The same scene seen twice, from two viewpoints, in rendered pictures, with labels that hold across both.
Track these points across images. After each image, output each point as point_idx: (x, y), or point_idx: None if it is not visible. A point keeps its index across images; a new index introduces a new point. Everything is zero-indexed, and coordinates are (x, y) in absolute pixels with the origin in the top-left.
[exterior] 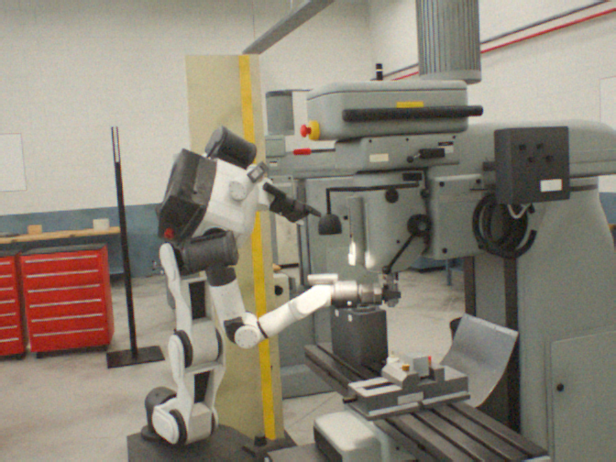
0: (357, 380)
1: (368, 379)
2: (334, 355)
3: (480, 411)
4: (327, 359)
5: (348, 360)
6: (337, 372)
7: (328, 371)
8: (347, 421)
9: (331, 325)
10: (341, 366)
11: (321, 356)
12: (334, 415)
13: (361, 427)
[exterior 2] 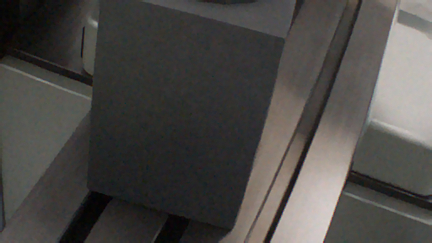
0: (372, 18)
1: (343, 7)
2: (263, 197)
3: (22, 12)
4: (323, 180)
5: (272, 118)
6: (374, 89)
7: (352, 163)
8: (402, 84)
9: (263, 129)
10: (332, 105)
11: (312, 227)
12: (411, 121)
13: (396, 51)
